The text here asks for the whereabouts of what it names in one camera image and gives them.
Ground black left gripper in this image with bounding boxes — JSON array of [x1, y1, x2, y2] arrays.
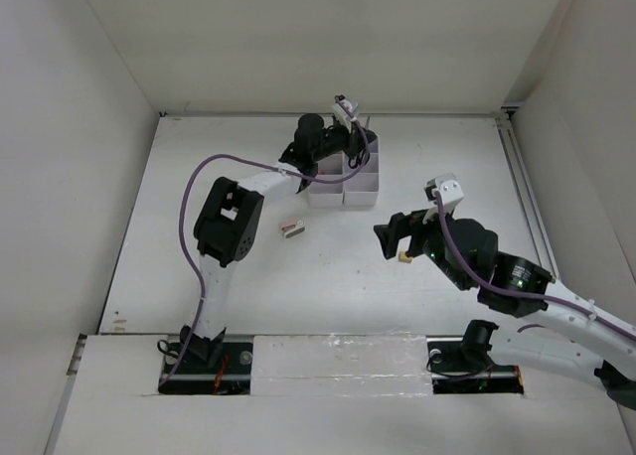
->
[[312, 119, 376, 163]]

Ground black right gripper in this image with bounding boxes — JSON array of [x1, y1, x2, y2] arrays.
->
[[374, 201, 471, 291]]

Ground black handled scissors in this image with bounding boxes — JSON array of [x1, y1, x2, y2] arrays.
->
[[345, 121, 376, 170]]

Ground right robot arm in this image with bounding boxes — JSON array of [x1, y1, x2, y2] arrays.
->
[[374, 209, 635, 409]]

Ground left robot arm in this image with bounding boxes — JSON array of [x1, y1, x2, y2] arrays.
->
[[177, 113, 377, 373]]

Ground left white compartment organizer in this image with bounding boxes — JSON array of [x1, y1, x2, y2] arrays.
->
[[307, 136, 344, 208]]

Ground white compartment organizer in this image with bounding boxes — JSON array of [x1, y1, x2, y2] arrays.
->
[[342, 131, 380, 207], [307, 136, 344, 208]]

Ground right white compartment organizer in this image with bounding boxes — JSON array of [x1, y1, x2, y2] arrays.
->
[[342, 131, 380, 207]]

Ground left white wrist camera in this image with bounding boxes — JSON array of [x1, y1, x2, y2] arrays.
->
[[331, 94, 359, 129]]

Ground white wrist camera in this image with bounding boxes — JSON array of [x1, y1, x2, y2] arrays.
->
[[424, 173, 464, 215], [331, 94, 359, 129]]

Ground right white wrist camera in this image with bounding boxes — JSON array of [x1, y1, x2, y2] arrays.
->
[[424, 173, 464, 215]]

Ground aluminium frame rail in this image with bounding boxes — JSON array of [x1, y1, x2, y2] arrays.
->
[[494, 106, 560, 279]]

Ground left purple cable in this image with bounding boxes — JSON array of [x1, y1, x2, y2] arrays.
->
[[166, 121, 370, 384]]

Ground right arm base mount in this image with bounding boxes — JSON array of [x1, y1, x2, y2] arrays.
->
[[425, 320, 525, 395]]

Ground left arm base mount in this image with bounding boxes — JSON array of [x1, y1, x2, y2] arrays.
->
[[157, 337, 253, 396]]

